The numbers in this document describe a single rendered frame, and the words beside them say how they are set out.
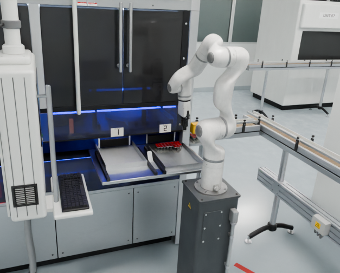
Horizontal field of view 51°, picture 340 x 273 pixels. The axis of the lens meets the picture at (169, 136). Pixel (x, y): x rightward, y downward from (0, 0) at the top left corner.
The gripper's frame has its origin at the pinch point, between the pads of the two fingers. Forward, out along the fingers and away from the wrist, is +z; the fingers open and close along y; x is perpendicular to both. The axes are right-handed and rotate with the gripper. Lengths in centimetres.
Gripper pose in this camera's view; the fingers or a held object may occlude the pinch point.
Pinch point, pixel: (184, 123)
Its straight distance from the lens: 225.4
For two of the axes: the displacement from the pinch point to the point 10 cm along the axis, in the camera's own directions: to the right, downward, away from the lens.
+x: 9.3, -1.6, 3.5
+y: 3.8, 3.4, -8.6
